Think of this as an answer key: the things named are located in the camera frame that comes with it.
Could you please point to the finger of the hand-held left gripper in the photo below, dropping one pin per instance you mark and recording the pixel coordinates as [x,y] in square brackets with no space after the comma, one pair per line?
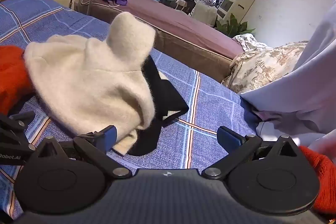
[15,121]

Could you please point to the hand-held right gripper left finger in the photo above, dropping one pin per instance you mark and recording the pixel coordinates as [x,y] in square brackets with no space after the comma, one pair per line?
[110,136]

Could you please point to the pale lavender cloth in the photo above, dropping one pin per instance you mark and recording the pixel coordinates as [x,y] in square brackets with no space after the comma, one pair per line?
[309,77]

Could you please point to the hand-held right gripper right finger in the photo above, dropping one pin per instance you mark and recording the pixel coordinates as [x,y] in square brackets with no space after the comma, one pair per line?
[227,138]

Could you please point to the black garment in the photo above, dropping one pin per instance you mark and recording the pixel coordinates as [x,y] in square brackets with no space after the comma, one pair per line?
[168,98]

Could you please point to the cream cabinet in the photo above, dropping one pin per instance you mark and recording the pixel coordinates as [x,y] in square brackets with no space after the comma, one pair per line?
[236,2]

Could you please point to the white fluffy chair cover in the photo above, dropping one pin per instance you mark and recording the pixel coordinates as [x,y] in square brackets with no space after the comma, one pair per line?
[204,14]

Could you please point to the cream fuzzy sweater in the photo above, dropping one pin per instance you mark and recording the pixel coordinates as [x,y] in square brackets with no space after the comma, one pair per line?
[86,82]

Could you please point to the red knit sweater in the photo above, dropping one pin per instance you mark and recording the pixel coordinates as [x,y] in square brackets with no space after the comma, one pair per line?
[10,77]

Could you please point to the crumpled white patterned cloth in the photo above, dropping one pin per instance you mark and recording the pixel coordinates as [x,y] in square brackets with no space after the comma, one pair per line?
[249,41]

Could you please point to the person's red knit clothing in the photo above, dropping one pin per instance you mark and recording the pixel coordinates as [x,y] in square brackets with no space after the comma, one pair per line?
[323,182]

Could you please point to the floral beige duvet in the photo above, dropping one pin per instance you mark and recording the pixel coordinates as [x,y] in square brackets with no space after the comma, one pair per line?
[262,66]

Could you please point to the blue plaid bed sheet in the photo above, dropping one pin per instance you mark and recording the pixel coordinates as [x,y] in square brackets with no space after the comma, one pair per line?
[210,108]

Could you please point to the green potted plant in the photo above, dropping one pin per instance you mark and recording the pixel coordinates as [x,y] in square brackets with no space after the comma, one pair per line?
[233,27]

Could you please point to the brown sofa bed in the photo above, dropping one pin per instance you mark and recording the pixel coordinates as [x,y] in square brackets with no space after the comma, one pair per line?
[183,29]

